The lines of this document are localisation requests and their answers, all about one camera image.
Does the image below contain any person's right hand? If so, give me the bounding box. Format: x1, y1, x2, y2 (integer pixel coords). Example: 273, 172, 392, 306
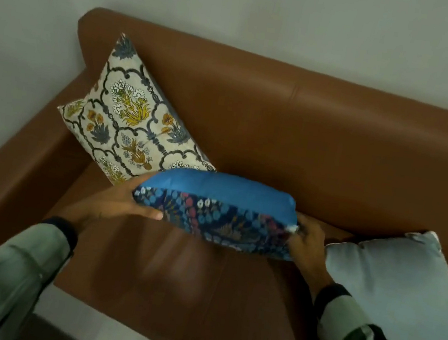
280, 212, 345, 303

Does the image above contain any person's left hand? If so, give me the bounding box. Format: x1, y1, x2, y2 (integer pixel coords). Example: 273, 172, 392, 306
54, 159, 169, 246

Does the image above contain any blue floral cushion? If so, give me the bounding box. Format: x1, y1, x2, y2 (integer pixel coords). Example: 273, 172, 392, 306
126, 161, 306, 263

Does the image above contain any brown leather sofa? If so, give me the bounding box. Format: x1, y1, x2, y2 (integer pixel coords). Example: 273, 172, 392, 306
0, 0, 448, 340

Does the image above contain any cream floral cushion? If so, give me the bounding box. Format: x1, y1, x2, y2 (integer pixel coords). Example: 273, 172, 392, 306
48, 25, 234, 200

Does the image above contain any pale blue cushion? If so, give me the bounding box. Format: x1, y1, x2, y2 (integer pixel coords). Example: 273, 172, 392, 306
312, 217, 448, 340

